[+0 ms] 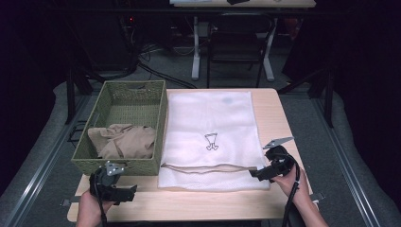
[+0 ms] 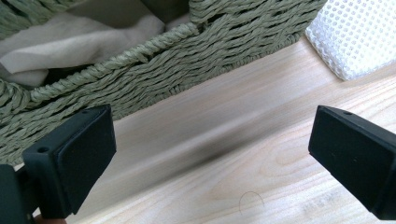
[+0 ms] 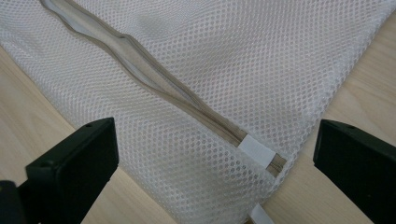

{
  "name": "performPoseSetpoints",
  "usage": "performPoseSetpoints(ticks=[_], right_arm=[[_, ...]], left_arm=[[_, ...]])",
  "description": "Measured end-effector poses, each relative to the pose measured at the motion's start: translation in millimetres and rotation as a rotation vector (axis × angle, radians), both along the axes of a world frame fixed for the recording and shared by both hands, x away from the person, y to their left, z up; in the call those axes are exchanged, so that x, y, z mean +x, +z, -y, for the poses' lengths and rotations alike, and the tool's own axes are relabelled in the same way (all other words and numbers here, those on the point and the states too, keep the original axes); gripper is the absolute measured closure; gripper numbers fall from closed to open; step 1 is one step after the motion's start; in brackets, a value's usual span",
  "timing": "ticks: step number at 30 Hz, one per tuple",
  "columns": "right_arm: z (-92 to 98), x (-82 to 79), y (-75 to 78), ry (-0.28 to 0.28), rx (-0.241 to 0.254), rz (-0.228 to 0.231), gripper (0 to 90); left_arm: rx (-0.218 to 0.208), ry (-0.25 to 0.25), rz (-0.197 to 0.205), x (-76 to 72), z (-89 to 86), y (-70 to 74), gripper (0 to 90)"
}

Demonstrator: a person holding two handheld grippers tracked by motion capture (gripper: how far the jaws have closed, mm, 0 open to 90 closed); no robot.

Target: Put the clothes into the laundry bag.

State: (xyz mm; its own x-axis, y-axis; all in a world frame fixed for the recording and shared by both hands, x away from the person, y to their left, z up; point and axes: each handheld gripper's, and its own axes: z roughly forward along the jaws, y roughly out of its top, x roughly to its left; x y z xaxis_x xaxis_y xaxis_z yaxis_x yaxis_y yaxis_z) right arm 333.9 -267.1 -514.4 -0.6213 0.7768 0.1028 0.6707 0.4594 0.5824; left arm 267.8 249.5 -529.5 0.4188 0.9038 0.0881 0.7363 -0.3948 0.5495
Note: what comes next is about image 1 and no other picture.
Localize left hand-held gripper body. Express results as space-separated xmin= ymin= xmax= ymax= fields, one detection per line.
xmin=89 ymin=161 xmax=126 ymax=201

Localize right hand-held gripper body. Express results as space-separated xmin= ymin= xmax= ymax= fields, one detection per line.
xmin=262 ymin=135 xmax=296 ymax=177

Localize beige pants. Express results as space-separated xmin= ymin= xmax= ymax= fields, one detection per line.
xmin=87 ymin=123 xmax=158 ymax=160

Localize white mesh laundry bag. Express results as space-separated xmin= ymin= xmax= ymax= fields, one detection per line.
xmin=157 ymin=90 xmax=271 ymax=193

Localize green woven basket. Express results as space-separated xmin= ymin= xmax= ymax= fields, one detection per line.
xmin=70 ymin=79 xmax=168 ymax=177

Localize person's right hand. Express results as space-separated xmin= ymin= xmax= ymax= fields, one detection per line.
xmin=272 ymin=164 xmax=312 ymax=206

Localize person's left hand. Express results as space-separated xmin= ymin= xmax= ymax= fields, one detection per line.
xmin=75 ymin=190 xmax=115 ymax=227

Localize black metal stand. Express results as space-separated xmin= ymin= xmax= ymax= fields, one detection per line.
xmin=63 ymin=64 xmax=107 ymax=126
xmin=276 ymin=64 xmax=336 ymax=129

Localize black chair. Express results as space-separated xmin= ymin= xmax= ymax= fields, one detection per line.
xmin=206 ymin=12 xmax=274 ymax=89

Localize white-legged desk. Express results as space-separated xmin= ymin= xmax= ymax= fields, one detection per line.
xmin=169 ymin=0 xmax=317 ymax=81

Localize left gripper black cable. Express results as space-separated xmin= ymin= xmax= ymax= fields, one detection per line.
xmin=93 ymin=176 xmax=109 ymax=227

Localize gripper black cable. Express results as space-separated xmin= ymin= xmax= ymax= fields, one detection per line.
xmin=93 ymin=176 xmax=109 ymax=227
xmin=281 ymin=155 xmax=302 ymax=227

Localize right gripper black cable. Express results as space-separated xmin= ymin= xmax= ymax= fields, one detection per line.
xmin=281 ymin=155 xmax=302 ymax=227

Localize grey table bracket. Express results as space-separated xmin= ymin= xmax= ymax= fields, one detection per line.
xmin=308 ymin=191 xmax=326 ymax=202
xmin=60 ymin=195 xmax=83 ymax=208

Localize black wire frame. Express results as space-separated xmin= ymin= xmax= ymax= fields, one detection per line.
xmin=66 ymin=120 xmax=89 ymax=148

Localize grey metal floor rail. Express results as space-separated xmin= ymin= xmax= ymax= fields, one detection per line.
xmin=310 ymin=94 xmax=383 ymax=227
xmin=0 ymin=94 xmax=93 ymax=227

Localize bundle of black floor cables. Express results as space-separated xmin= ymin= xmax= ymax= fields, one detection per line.
xmin=117 ymin=13 xmax=199 ymax=90

